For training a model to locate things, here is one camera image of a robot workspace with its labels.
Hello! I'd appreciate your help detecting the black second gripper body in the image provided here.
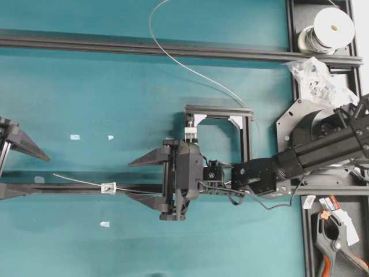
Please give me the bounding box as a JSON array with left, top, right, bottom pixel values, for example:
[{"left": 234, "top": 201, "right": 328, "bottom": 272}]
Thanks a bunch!
[{"left": 1, "top": 117, "right": 19, "bottom": 175}]

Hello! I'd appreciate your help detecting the thin grey wire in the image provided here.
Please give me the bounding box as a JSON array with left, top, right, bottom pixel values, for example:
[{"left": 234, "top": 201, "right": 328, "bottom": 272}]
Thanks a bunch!
[{"left": 53, "top": 0, "right": 262, "bottom": 196}]

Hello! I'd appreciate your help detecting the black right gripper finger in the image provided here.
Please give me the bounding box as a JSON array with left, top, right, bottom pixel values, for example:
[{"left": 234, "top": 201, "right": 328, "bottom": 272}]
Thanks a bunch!
[{"left": 129, "top": 146, "right": 169, "bottom": 167}]

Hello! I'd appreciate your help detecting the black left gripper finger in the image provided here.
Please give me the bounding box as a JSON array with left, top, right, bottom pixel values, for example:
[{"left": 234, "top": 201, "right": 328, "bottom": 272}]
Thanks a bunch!
[{"left": 126, "top": 193, "right": 164, "bottom": 210}]

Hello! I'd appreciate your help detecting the clear plastic parts bag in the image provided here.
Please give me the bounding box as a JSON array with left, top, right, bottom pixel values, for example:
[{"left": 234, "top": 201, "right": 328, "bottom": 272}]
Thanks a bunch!
[{"left": 285, "top": 57, "right": 359, "bottom": 107}]

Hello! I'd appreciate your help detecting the silver metal fitting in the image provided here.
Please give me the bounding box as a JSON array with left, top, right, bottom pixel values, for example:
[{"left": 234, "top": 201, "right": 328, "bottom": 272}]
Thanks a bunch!
[{"left": 100, "top": 182, "right": 116, "bottom": 194}]

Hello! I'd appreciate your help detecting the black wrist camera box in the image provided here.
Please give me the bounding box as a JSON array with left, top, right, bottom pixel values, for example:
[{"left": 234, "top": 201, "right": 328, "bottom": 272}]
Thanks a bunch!
[{"left": 203, "top": 160, "right": 224, "bottom": 187}]

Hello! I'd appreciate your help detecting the black aluminium extrusion rail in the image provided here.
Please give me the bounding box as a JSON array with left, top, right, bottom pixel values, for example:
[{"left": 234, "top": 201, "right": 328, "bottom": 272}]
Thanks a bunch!
[
  {"left": 0, "top": 28, "right": 364, "bottom": 68},
  {"left": 20, "top": 183, "right": 162, "bottom": 194}
]

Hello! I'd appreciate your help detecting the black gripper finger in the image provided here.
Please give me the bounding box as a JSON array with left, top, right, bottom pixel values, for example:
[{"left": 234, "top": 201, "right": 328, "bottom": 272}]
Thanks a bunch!
[
  {"left": 0, "top": 183, "right": 39, "bottom": 200},
  {"left": 8, "top": 128, "right": 51, "bottom": 162}
]

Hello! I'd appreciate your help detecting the orange black spring clamp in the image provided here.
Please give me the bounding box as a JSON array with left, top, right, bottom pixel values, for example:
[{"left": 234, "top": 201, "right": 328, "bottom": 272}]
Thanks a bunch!
[{"left": 311, "top": 211, "right": 368, "bottom": 276}]

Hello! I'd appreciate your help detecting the black camera cable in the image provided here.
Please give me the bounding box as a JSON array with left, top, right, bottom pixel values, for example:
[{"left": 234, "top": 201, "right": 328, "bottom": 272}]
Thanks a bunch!
[{"left": 195, "top": 178, "right": 295, "bottom": 210}]

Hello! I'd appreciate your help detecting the white clamp block fixture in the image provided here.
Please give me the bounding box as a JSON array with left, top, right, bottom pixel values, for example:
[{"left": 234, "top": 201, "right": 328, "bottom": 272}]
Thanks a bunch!
[{"left": 184, "top": 113, "right": 198, "bottom": 143}]

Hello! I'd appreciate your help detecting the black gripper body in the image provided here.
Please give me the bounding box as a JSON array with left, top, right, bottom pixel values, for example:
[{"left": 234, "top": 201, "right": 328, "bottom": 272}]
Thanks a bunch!
[{"left": 160, "top": 140, "right": 204, "bottom": 221}]

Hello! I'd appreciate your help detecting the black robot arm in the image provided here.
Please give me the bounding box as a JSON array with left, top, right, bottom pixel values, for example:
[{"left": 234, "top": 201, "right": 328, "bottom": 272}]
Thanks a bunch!
[{"left": 123, "top": 97, "right": 368, "bottom": 221}]

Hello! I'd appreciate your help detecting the small black extrusion frame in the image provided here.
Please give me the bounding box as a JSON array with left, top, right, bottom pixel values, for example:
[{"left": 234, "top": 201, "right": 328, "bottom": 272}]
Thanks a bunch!
[{"left": 184, "top": 104, "right": 254, "bottom": 163}]

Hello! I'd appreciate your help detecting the white wire spool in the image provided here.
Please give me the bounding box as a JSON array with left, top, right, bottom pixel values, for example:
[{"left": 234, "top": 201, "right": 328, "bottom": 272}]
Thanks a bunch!
[{"left": 297, "top": 8, "right": 355, "bottom": 55}]

